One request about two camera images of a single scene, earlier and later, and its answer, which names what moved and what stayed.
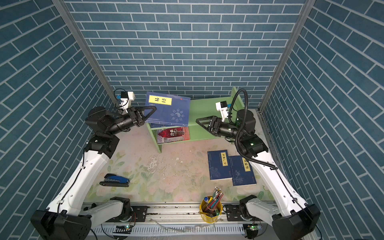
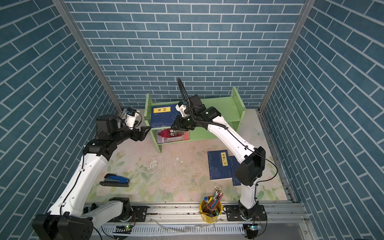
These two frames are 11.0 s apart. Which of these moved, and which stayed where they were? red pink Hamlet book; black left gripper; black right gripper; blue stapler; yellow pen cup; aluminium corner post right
Moved: black left gripper; black right gripper
Stayed: yellow pen cup; red pink Hamlet book; aluminium corner post right; blue stapler
